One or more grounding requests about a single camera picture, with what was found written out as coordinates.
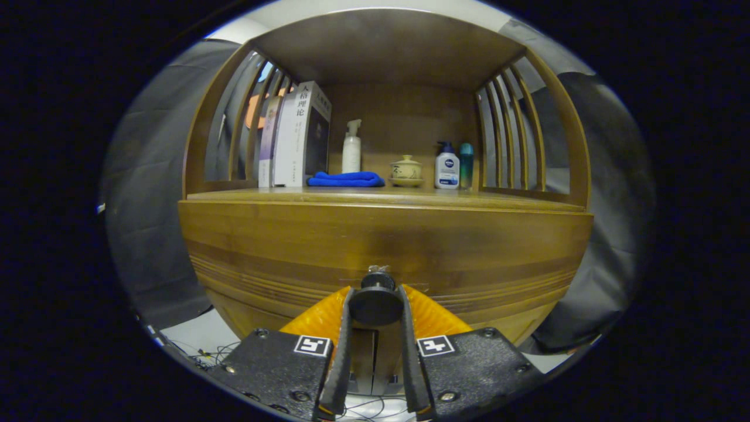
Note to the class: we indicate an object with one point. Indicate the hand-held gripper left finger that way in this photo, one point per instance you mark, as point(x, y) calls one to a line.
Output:
point(343, 375)

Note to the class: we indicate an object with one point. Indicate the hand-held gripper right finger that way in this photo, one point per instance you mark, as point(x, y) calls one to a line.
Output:
point(410, 375)

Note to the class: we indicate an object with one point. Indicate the black round drawer knob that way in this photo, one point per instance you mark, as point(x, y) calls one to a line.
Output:
point(375, 305)

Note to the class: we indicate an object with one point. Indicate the wooden drawer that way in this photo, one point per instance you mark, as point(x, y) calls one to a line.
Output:
point(293, 246)

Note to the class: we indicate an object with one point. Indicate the wooden countertop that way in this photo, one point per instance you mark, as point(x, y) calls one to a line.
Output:
point(410, 196)

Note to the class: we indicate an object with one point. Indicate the wooden cabinet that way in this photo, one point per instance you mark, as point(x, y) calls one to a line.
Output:
point(404, 117)

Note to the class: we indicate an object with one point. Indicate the beige ceramic saucer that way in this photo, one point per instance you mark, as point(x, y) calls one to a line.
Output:
point(406, 182)

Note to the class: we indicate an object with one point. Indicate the blue folded cloth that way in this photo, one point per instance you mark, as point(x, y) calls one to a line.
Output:
point(345, 180)

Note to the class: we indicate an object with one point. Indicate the beige lidded ceramic teacup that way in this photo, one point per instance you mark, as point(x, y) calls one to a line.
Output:
point(406, 169)

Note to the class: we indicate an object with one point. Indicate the white lotion bottle blue cap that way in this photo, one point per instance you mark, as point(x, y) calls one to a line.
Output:
point(447, 170)

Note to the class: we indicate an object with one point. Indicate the teal bottle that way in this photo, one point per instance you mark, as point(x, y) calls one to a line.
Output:
point(466, 167)

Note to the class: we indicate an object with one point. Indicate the white spray bottle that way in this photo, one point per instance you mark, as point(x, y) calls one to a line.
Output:
point(351, 155)

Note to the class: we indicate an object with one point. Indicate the thick white book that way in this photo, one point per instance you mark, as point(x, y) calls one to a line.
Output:
point(290, 152)

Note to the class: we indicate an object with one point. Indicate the thin purple white book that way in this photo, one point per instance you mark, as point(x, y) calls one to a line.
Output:
point(268, 146)

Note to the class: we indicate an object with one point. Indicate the black backdrop cloth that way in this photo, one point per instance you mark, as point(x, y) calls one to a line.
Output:
point(146, 205)

